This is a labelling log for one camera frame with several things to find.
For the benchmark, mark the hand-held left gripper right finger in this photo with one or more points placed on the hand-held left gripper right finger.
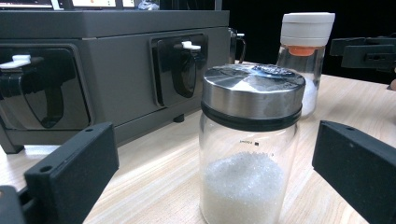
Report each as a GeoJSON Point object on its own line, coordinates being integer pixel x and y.
{"type": "Point", "coordinates": [361, 168]}

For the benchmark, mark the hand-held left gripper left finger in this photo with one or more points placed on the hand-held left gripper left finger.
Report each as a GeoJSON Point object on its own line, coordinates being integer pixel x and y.
{"type": "Point", "coordinates": [71, 174]}

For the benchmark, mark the glass bottle with white cap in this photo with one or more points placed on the glass bottle with white cap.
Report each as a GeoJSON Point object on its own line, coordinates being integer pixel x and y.
{"type": "Point", "coordinates": [306, 28]}

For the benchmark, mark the dark grey seasoning rack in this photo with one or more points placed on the dark grey seasoning rack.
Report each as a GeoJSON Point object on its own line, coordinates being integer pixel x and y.
{"type": "Point", "coordinates": [124, 77]}

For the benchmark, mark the glass jar with metal lid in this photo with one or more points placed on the glass jar with metal lid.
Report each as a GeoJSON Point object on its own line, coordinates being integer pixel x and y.
{"type": "Point", "coordinates": [249, 102]}

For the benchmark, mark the white rack lever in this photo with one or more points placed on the white rack lever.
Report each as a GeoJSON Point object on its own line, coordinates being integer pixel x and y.
{"type": "Point", "coordinates": [190, 46]}
{"type": "Point", "coordinates": [15, 61]}
{"type": "Point", "coordinates": [240, 35]}

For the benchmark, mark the computer monitor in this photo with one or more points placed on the computer monitor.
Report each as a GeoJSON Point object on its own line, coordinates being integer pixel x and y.
{"type": "Point", "coordinates": [25, 3]}
{"type": "Point", "coordinates": [93, 2]}

